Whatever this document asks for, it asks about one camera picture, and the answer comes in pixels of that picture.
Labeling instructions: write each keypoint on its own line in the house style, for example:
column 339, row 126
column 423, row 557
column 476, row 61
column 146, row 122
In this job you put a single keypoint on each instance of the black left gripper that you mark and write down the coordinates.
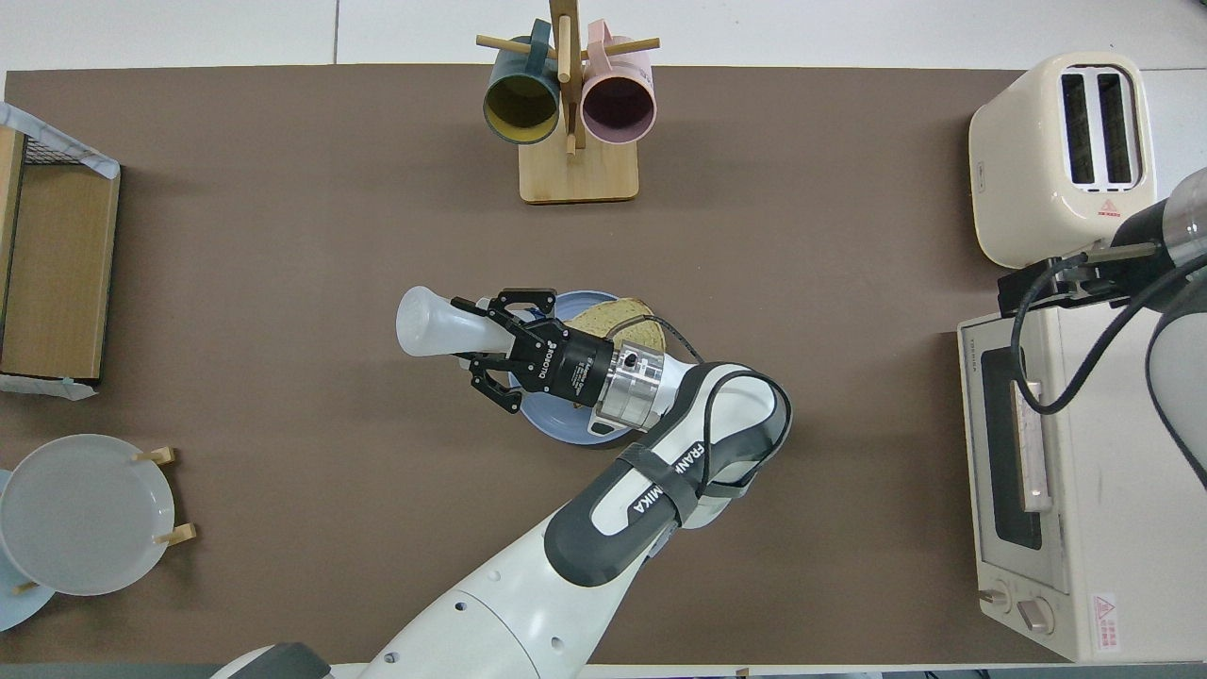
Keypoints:
column 566, row 366

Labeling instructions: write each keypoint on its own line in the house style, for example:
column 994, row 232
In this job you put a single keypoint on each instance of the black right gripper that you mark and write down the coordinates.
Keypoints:
column 1146, row 243

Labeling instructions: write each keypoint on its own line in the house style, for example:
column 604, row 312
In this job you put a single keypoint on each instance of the white bottle with blue cap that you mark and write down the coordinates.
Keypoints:
column 434, row 325

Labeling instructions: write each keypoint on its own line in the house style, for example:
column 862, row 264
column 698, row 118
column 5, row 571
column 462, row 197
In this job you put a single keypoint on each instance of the toasted bread slice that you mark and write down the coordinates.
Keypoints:
column 603, row 316

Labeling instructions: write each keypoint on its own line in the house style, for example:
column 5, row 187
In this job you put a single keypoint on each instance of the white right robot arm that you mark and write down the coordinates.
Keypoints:
column 1190, row 377

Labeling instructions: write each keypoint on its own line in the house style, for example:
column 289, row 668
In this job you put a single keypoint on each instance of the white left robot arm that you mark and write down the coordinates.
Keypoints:
column 528, row 604

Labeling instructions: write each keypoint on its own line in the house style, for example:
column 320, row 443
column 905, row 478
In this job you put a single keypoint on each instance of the blue round plate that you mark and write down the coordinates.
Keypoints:
column 556, row 420

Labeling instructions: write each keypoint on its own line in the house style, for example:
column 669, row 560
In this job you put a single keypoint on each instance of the wooden plate rack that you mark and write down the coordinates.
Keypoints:
column 179, row 535

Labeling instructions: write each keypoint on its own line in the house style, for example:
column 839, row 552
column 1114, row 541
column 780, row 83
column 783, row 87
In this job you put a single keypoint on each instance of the pale grey plate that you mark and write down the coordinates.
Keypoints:
column 85, row 514

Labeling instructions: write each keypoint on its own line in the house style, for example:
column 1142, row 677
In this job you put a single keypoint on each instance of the light blue plate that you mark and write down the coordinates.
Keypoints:
column 14, row 613

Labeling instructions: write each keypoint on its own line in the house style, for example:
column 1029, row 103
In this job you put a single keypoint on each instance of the cream two-slot toaster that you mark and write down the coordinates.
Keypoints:
column 1023, row 160

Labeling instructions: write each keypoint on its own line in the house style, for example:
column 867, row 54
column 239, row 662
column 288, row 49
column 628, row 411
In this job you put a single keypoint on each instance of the wooden mug rack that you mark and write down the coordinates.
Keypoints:
column 577, row 174

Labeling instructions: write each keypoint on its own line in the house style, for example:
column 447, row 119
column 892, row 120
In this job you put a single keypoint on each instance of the brown table mat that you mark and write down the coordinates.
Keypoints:
column 896, row 189

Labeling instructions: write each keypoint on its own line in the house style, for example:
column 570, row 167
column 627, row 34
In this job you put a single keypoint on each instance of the white toaster oven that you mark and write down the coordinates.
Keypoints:
column 1103, row 490

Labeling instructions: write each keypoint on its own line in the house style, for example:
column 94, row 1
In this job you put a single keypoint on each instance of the teal mug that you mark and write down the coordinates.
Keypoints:
column 520, row 104

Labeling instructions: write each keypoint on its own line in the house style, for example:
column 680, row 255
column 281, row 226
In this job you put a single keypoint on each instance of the pink mug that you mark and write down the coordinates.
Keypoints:
column 618, row 104

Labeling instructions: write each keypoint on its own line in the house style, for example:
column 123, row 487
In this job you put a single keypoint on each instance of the wooden shelf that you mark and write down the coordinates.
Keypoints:
column 57, row 273

